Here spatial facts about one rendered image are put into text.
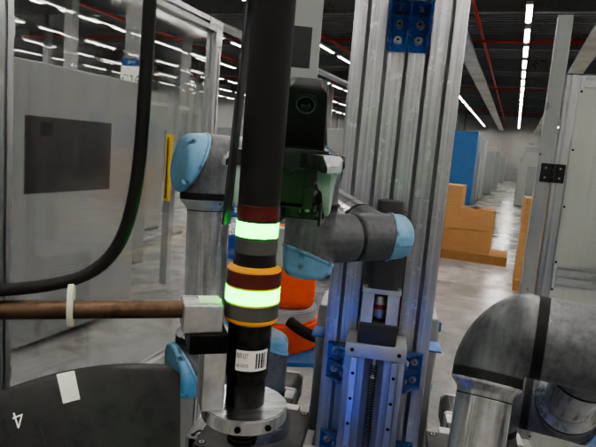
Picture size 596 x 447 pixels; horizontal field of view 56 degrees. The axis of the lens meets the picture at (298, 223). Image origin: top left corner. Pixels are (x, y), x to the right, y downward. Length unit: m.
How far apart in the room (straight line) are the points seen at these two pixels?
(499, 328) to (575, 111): 1.50
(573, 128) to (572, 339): 1.48
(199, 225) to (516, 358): 0.63
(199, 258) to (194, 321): 0.69
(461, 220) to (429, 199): 8.37
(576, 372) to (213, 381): 0.51
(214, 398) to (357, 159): 0.91
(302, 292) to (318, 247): 3.63
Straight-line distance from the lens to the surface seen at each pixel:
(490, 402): 0.82
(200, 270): 1.12
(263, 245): 0.42
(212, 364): 0.45
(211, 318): 0.43
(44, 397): 0.61
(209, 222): 1.11
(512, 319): 0.81
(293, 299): 4.42
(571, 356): 0.81
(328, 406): 1.43
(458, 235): 9.70
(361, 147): 1.29
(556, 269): 2.24
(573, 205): 2.22
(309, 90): 0.61
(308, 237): 0.78
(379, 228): 0.85
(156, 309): 0.44
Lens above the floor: 1.68
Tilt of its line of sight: 8 degrees down
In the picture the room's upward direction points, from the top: 5 degrees clockwise
